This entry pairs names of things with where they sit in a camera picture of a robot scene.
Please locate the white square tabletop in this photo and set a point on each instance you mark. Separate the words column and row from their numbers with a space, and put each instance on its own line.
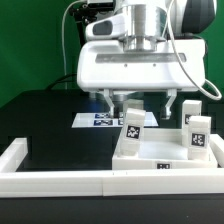
column 160, row 149

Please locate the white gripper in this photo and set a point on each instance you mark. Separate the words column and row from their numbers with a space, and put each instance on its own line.
column 129, row 53

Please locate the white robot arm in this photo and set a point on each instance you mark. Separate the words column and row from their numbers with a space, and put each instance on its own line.
column 184, row 19

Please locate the white U-shaped fence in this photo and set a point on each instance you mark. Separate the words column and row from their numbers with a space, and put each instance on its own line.
column 100, row 183

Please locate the white marker plate with tags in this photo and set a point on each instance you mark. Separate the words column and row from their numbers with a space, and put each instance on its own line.
column 90, row 120

